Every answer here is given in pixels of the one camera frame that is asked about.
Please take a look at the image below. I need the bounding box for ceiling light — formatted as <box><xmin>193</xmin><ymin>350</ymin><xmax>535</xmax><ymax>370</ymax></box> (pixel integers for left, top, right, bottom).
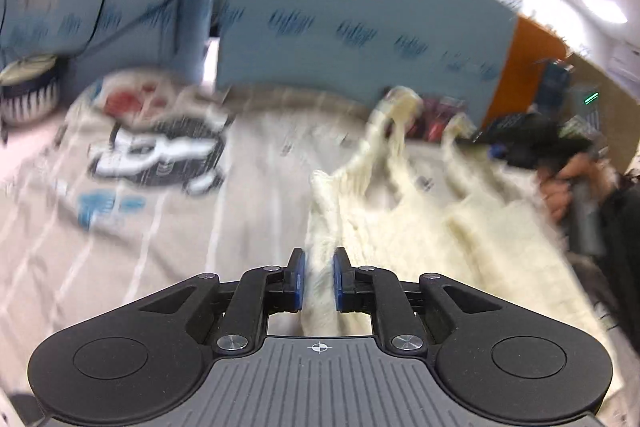
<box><xmin>581</xmin><ymin>0</ymin><xmax>629</xmax><ymax>26</ymax></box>

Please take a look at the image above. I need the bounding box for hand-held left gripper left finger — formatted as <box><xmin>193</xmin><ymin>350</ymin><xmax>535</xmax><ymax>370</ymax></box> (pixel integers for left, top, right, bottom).
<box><xmin>131</xmin><ymin>248</ymin><xmax>307</xmax><ymax>355</ymax></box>

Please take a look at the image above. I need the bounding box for grey printed blanket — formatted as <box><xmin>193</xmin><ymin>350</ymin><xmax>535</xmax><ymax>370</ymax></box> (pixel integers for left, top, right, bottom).
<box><xmin>0</xmin><ymin>69</ymin><xmax>556</xmax><ymax>410</ymax></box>

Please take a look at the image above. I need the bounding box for striped basket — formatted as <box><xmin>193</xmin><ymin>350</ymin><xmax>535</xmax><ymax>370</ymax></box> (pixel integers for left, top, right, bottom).
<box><xmin>0</xmin><ymin>54</ymin><xmax>64</xmax><ymax>126</ymax></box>

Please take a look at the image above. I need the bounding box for person's right hand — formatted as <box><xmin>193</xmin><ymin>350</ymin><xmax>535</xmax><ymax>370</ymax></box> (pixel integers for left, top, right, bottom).
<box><xmin>536</xmin><ymin>152</ymin><xmax>615</xmax><ymax>224</ymax></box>

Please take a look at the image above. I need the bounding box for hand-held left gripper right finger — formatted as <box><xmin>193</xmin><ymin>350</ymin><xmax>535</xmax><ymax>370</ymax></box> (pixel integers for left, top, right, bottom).
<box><xmin>332</xmin><ymin>247</ymin><xmax>507</xmax><ymax>353</ymax></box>

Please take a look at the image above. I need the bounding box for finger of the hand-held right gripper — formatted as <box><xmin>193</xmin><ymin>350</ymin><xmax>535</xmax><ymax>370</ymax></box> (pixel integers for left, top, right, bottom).
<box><xmin>467</xmin><ymin>117</ymin><xmax>508</xmax><ymax>164</ymax></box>

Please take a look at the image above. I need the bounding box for red packet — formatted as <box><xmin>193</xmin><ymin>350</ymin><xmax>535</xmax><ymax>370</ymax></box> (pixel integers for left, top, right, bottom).
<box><xmin>414</xmin><ymin>96</ymin><xmax>468</xmax><ymax>142</ymax></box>

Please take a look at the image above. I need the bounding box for cream knitted sweater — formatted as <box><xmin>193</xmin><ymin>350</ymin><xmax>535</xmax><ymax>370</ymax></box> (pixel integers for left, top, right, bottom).
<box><xmin>299</xmin><ymin>86</ymin><xmax>618</xmax><ymax>413</ymax></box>

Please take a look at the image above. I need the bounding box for orange panel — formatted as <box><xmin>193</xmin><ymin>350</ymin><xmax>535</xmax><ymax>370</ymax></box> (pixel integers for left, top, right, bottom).
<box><xmin>479</xmin><ymin>16</ymin><xmax>572</xmax><ymax>134</ymax></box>

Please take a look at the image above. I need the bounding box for person's dark clothing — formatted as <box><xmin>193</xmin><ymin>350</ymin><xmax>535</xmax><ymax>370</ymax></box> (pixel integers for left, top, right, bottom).
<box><xmin>587</xmin><ymin>172</ymin><xmax>640</xmax><ymax>338</ymax></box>

